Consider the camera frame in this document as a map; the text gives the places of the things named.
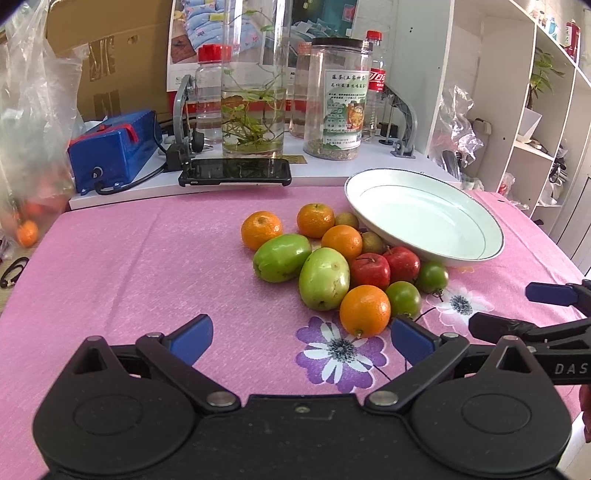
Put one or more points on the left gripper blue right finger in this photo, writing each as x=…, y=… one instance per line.
x=433, y=358

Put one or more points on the grey phone stand left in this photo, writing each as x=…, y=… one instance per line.
x=187, y=142

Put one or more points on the crumpled clear plastic bag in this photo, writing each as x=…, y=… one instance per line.
x=455, y=144

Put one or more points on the cardboard box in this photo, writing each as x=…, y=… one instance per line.
x=125, y=70

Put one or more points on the large orange front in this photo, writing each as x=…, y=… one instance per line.
x=365, y=311

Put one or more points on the small brown-green fruit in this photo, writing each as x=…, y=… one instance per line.
x=373, y=243
x=348, y=219

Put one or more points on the clear bottle red cap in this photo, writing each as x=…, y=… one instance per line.
x=208, y=81

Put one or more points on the green jujube apple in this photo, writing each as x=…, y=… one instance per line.
x=324, y=279
x=280, y=259

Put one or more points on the clear jar with label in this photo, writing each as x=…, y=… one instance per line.
x=338, y=83

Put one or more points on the red small apple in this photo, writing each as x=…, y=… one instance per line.
x=371, y=269
x=404, y=264

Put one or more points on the cola bottle red cap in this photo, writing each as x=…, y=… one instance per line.
x=376, y=83

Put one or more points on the white raised board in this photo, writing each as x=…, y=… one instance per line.
x=305, y=170

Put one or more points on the white ceramic plate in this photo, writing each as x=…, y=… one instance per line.
x=433, y=218

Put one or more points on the red spray can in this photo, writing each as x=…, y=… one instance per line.
x=572, y=40

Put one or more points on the mandarin orange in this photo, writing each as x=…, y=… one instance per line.
x=314, y=219
x=260, y=227
x=345, y=239

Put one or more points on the plastic bag with fruit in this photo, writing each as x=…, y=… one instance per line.
x=39, y=118

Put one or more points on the grey stand right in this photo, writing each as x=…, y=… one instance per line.
x=403, y=144

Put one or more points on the small brown-green fruit back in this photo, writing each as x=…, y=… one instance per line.
x=348, y=219

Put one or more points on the pink floral tablecloth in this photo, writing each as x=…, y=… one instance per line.
x=123, y=270

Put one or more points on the potted green plant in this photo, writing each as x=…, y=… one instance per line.
x=540, y=76

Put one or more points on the white shelf unit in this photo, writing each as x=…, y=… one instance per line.
x=487, y=49

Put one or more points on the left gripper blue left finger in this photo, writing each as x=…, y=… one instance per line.
x=173, y=356

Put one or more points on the blue power supply box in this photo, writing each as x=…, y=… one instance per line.
x=108, y=158

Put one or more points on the small brown-green fruit front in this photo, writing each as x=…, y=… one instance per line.
x=373, y=243

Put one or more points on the black smartphone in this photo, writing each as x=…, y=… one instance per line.
x=241, y=171

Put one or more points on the glass vase with plant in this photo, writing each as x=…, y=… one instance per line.
x=255, y=36

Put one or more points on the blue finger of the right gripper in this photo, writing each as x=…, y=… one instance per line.
x=562, y=295
x=491, y=328

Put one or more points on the green tomato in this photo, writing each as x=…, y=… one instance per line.
x=433, y=277
x=405, y=300

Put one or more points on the poster with bedding picture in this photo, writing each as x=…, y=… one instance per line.
x=195, y=23

